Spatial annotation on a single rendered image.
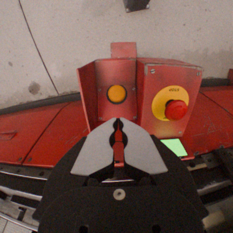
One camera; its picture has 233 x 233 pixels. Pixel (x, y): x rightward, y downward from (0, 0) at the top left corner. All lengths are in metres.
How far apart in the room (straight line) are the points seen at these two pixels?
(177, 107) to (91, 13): 0.93
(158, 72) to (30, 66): 1.18
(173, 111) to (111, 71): 0.15
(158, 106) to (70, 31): 0.93
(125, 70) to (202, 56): 1.03
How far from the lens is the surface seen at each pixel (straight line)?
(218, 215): 0.49
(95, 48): 0.96
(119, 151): 0.22
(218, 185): 0.39
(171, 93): 0.20
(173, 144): 0.25
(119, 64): 0.25
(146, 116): 0.21
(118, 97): 0.24
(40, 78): 1.22
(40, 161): 0.49
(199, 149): 0.43
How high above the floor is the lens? 0.95
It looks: 57 degrees down
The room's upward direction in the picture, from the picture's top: 180 degrees counter-clockwise
